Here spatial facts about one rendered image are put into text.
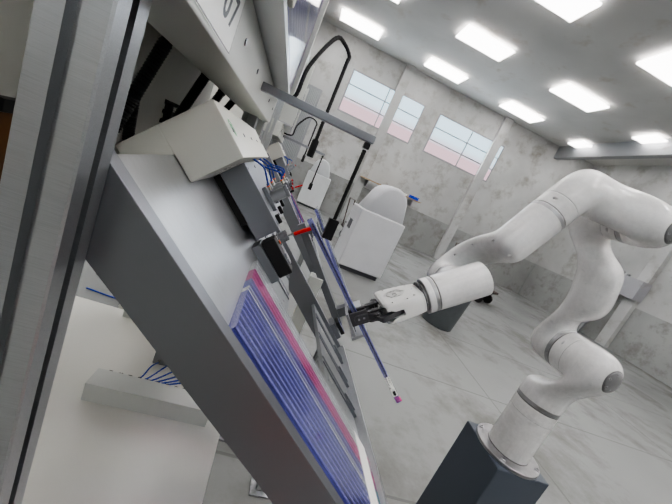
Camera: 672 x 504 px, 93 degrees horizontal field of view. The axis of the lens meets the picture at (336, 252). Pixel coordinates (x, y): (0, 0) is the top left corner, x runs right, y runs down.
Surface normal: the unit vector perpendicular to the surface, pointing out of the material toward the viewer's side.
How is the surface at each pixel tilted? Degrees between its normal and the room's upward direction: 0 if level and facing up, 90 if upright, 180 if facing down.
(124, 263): 90
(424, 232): 90
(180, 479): 0
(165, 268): 90
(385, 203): 90
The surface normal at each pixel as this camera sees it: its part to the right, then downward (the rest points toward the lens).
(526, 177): 0.08, 0.26
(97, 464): 0.40, -0.89
